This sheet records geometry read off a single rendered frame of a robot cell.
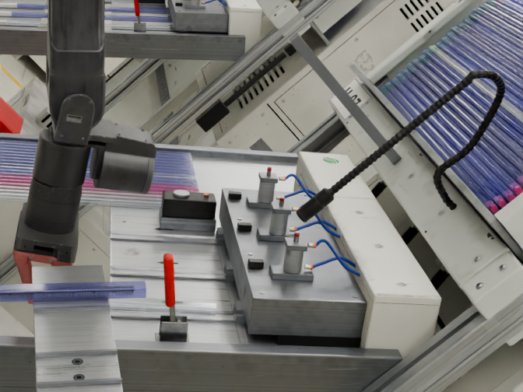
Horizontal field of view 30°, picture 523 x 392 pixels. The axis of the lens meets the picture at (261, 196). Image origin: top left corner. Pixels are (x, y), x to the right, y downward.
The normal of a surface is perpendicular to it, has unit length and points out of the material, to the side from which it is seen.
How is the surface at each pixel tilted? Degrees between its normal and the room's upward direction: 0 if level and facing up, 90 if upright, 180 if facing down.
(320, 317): 90
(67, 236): 36
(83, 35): 80
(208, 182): 43
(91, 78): 90
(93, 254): 90
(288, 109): 90
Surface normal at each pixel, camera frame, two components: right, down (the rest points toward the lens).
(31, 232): 0.25, -0.91
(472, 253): -0.63, -0.68
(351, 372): 0.14, 0.37
